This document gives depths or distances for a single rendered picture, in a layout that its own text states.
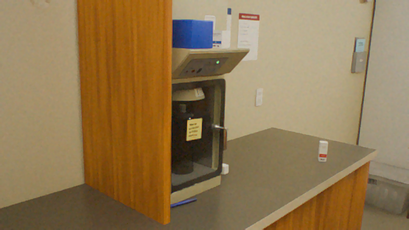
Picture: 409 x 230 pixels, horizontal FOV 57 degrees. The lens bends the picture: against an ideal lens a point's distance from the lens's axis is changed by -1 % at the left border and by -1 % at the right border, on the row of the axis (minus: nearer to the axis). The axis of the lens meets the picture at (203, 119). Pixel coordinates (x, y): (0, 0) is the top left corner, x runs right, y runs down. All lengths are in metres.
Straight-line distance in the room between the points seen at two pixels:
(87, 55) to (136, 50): 0.30
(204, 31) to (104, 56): 0.38
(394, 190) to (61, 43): 3.14
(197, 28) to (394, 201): 3.02
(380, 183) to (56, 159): 3.00
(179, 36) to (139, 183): 0.52
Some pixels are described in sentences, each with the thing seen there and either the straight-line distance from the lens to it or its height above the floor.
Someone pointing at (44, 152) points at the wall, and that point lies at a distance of 1.58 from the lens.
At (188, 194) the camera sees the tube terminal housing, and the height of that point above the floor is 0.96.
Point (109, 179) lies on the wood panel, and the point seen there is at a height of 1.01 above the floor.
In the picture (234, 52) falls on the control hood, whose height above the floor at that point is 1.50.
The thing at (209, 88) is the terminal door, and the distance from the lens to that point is 1.43.
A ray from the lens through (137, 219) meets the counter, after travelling 1.34.
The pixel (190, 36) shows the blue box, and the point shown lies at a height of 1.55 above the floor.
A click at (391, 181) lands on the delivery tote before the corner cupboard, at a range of 3.83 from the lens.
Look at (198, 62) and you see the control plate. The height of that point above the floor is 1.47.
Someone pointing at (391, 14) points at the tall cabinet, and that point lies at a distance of 4.14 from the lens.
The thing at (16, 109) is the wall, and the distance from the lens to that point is 1.50.
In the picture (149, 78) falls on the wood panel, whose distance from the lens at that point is 1.21.
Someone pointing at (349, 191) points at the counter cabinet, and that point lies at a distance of 2.19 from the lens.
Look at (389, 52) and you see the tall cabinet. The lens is 4.13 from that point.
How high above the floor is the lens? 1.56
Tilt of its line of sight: 13 degrees down
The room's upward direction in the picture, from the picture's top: 2 degrees clockwise
